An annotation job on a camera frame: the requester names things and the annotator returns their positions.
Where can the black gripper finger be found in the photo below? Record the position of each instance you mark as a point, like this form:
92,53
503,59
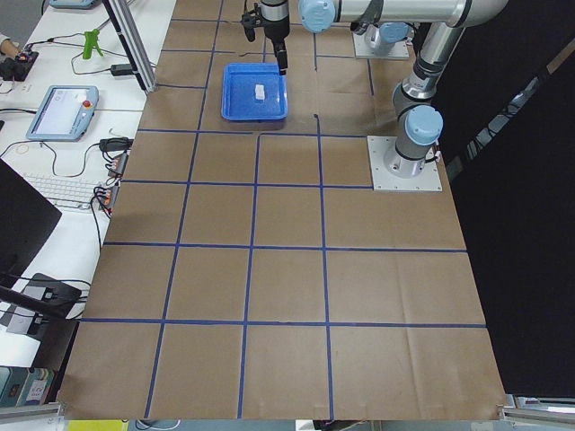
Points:
249,32
281,55

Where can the blue plastic tray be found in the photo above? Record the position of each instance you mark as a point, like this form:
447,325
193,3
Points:
238,101

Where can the black power adapter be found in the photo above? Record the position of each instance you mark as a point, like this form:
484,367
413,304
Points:
121,69

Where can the green plastic clamp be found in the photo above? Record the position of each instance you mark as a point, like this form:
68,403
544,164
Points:
91,44

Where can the blue teach pendant tablet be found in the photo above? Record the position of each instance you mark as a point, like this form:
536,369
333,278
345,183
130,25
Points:
64,114

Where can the brown paper table mat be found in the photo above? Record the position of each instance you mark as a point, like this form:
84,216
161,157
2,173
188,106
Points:
251,270

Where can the white keyboard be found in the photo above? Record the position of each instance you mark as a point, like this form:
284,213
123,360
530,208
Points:
64,193

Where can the black electronics board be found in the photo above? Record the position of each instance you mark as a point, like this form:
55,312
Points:
16,70

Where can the black monitor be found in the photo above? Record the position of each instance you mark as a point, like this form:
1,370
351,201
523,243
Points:
27,221

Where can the black monitor stand base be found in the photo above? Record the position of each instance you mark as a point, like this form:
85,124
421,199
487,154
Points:
58,298

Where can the aluminium frame post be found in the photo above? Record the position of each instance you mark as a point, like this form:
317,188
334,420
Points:
124,24

